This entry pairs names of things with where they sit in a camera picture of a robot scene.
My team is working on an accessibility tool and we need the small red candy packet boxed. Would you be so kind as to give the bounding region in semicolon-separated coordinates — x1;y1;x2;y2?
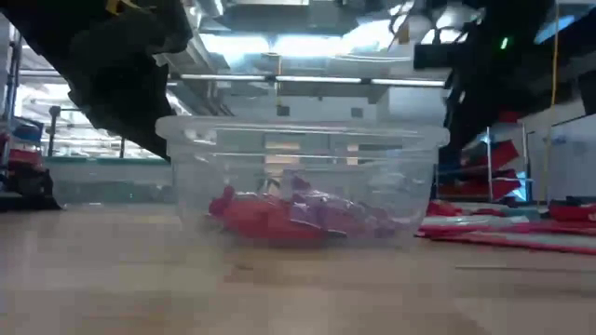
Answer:
208;184;348;247

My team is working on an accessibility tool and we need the ceiling light panel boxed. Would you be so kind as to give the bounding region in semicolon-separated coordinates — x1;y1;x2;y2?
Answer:
199;20;411;60

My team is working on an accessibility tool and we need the black background stand frame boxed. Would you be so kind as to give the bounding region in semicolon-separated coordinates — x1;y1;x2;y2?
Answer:
47;104;127;159

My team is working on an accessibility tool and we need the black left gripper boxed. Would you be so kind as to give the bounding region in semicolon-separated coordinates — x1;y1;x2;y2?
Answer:
69;0;193;162

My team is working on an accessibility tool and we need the ceiling cylinder fixture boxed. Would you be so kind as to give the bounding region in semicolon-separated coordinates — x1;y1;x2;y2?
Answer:
260;51;283;75

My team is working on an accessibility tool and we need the purple candy packet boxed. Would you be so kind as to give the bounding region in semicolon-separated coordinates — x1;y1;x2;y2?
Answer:
288;175;406;239

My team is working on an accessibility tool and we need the cluttered storage shelf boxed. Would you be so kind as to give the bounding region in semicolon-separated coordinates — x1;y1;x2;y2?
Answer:
0;115;61;201

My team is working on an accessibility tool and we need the long red white candy strip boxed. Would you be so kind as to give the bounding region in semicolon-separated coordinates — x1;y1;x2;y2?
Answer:
430;232;596;256

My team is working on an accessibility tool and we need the long red candy packet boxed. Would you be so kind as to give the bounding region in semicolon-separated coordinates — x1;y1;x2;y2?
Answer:
415;221;596;238
426;199;462;218

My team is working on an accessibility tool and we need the long tube light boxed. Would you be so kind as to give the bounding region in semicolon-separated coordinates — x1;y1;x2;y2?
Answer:
179;74;446;88

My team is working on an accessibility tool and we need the metal shelf rack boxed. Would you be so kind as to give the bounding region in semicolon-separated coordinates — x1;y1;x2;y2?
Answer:
437;123;535;208

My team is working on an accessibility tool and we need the yellow cable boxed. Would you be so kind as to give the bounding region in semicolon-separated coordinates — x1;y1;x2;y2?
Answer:
539;0;560;204

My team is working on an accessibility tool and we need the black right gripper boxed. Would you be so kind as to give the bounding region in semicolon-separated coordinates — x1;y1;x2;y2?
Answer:
413;13;555;164

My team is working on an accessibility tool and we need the large clear plastic container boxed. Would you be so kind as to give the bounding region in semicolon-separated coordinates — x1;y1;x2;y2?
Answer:
156;114;451;248
46;156;174;206

